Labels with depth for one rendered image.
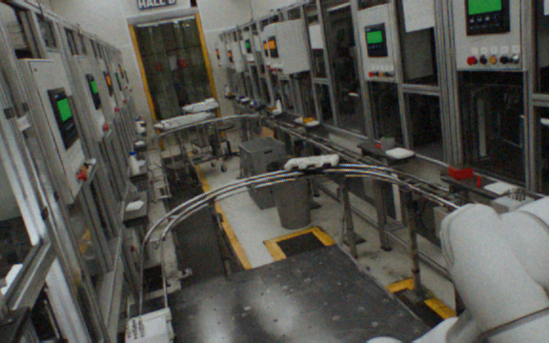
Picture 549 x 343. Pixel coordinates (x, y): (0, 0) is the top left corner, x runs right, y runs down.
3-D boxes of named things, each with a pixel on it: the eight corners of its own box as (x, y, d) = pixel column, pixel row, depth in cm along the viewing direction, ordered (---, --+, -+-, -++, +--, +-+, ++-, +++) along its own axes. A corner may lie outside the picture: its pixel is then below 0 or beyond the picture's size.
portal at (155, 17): (225, 136, 942) (197, 6, 870) (160, 151, 913) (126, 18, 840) (225, 136, 952) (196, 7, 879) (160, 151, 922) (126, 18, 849)
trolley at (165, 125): (177, 188, 632) (160, 121, 605) (164, 182, 678) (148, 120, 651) (232, 170, 675) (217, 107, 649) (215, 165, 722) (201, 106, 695)
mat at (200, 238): (270, 299, 317) (269, 297, 316) (187, 326, 304) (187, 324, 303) (191, 151, 864) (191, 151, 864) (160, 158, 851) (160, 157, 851)
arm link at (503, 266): (510, 323, 57) (592, 291, 61) (440, 201, 66) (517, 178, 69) (464, 340, 69) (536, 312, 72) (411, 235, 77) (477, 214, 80)
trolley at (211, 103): (234, 153, 777) (223, 98, 750) (203, 162, 757) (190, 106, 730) (220, 147, 853) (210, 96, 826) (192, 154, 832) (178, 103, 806)
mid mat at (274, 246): (366, 272, 329) (366, 270, 329) (296, 293, 317) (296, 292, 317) (317, 226, 423) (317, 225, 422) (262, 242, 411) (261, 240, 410)
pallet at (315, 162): (286, 177, 318) (284, 164, 315) (291, 171, 331) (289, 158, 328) (337, 172, 307) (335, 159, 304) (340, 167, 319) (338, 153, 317)
